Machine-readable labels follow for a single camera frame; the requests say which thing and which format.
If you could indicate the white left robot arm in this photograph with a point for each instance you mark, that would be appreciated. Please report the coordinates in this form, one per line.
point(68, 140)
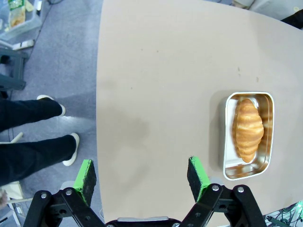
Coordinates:
point(272, 8)

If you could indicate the wooden stick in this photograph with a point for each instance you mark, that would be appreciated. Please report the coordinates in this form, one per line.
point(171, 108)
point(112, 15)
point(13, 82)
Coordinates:
point(14, 138)

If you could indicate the stainless steel rectangular container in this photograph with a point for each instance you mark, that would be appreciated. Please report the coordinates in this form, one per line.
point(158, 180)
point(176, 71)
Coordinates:
point(239, 171)

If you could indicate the golden croissant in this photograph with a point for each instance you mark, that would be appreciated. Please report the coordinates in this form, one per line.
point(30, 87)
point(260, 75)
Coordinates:
point(248, 130)

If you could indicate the grey step stool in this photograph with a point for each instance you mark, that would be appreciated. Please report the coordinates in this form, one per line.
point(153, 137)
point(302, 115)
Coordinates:
point(16, 68)

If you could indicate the person with beige blazer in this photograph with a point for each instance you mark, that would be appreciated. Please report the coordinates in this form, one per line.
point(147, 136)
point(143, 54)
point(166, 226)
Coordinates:
point(28, 151)

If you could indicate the clear plastic storage bin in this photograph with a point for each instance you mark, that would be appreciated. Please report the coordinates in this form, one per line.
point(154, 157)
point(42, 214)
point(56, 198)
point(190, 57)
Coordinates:
point(32, 23)

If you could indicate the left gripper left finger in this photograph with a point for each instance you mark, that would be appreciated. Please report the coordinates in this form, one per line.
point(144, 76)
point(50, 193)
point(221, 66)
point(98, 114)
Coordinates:
point(86, 179)

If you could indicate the green snack bag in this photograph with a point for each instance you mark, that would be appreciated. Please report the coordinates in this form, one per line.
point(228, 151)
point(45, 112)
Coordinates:
point(16, 16)

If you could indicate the cardboard box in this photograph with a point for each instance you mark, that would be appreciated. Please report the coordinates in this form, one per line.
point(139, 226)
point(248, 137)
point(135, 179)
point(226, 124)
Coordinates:
point(11, 190)

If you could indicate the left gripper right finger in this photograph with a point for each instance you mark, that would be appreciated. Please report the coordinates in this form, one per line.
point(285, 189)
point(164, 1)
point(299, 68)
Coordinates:
point(198, 182)

